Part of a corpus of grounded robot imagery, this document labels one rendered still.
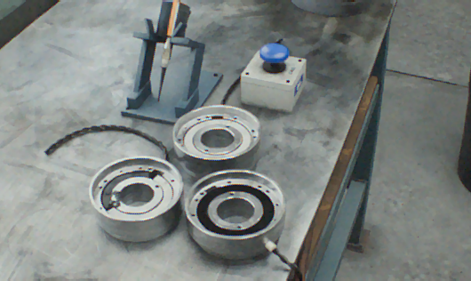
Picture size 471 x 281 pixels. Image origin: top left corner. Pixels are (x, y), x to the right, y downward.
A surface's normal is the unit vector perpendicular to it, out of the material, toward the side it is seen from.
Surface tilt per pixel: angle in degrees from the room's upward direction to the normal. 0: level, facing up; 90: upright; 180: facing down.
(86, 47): 0
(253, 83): 90
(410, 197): 0
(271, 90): 90
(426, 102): 0
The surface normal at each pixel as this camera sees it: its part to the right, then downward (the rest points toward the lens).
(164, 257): -0.02, -0.79
